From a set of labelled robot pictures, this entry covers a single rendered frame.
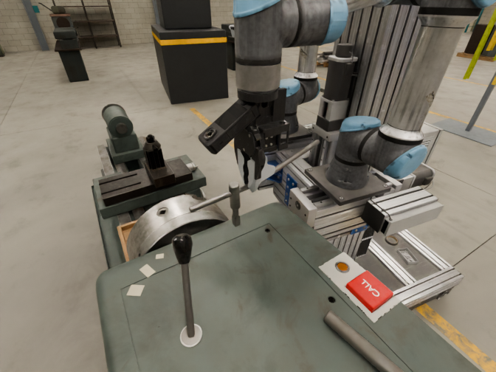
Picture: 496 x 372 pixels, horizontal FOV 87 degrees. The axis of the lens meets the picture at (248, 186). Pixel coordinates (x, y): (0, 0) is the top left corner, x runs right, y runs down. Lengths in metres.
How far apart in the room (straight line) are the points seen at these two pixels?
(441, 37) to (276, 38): 0.44
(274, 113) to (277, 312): 0.36
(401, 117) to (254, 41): 0.50
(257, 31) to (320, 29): 0.11
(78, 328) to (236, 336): 1.75
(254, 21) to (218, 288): 0.45
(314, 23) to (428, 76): 0.39
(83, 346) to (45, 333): 0.28
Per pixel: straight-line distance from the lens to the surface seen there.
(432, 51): 0.78
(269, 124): 0.49
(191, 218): 0.70
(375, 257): 2.13
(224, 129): 0.45
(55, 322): 2.28
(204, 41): 5.50
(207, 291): 0.54
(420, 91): 0.79
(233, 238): 0.61
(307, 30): 0.47
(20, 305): 2.50
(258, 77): 0.44
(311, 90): 1.39
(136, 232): 0.78
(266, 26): 0.43
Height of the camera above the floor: 1.70
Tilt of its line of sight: 36 degrees down
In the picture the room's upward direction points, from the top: straight up
